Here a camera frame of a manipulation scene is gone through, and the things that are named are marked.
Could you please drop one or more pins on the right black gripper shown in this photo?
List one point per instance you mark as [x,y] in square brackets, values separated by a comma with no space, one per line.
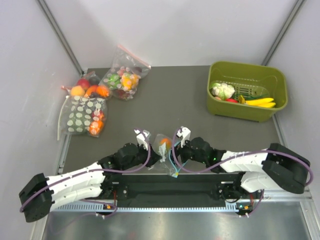
[179,150]

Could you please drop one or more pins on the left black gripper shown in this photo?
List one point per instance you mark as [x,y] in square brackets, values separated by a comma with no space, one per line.
[154,157]

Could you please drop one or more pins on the blue zip clear bag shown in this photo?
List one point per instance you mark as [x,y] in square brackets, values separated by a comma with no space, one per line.
[166,162]

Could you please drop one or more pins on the red fake apple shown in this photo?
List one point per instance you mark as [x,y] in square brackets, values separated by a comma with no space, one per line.
[231,100]

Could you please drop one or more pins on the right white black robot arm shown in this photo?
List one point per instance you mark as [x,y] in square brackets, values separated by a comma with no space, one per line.
[276,167]

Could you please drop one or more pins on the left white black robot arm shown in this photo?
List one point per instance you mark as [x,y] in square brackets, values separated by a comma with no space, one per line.
[43,194]

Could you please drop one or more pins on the white dotted zip bag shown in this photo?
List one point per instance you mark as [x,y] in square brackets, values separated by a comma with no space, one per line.
[81,115]

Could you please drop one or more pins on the white fake cauliflower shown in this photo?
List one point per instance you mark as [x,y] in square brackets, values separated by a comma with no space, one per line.
[222,90]

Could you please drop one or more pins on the green fake beans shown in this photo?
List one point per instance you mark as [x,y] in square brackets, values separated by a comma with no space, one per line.
[243,97]

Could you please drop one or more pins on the pink zip dotted bag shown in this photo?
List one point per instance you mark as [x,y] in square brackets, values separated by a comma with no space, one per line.
[125,73]

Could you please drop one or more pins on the red zip fruit bag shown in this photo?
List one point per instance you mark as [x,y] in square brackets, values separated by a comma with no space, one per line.
[88,86]

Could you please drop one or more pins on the yellow fake banana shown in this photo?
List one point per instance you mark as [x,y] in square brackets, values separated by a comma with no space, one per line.
[261,102]

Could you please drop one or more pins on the dark grey table mat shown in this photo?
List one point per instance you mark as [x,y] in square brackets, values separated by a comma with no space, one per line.
[166,99]

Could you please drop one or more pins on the olive green plastic bin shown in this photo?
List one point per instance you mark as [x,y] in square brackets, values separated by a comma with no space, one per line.
[247,79]

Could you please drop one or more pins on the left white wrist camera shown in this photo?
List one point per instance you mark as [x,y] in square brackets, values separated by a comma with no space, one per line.
[142,138]

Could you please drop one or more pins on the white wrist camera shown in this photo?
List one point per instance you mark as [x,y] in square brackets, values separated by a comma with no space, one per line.
[183,133]
[142,138]

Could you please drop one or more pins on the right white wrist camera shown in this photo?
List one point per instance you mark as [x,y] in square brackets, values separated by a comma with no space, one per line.
[183,133]

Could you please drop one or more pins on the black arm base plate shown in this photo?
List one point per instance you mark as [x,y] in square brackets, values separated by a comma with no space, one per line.
[215,186]

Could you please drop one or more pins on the grey slotted cable duct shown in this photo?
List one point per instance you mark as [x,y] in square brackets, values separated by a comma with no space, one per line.
[81,206]

